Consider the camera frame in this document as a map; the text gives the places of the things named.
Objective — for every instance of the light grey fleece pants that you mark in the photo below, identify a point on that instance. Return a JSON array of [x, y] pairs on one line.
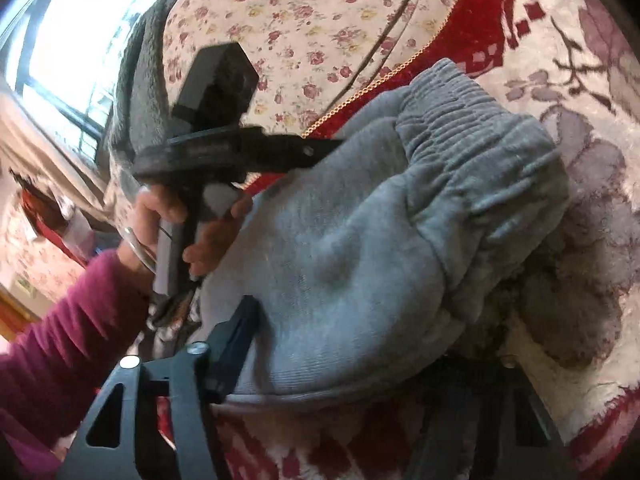
[[372, 264]]

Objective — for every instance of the person's left hand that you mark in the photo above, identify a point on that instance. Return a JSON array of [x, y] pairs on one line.
[[158, 203]]

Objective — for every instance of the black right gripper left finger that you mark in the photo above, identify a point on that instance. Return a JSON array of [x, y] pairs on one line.
[[152, 420]]

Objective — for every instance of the green fuzzy buttoned jacket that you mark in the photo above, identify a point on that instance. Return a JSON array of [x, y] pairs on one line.
[[140, 113]]

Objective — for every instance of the floral quilted bedspread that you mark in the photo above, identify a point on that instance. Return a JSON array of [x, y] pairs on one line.
[[310, 55]]

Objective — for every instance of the magenta sleeved left forearm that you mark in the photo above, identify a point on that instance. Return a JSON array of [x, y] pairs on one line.
[[51, 373]]

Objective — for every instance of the window with metal grille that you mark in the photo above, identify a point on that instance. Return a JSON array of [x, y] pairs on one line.
[[61, 58]]

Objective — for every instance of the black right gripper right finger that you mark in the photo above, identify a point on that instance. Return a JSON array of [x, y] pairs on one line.
[[484, 420]]

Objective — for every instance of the beige curtain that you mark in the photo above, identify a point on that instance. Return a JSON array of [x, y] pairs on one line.
[[27, 148]]

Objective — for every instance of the red floral plush blanket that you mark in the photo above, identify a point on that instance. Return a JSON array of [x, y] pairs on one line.
[[568, 315]]

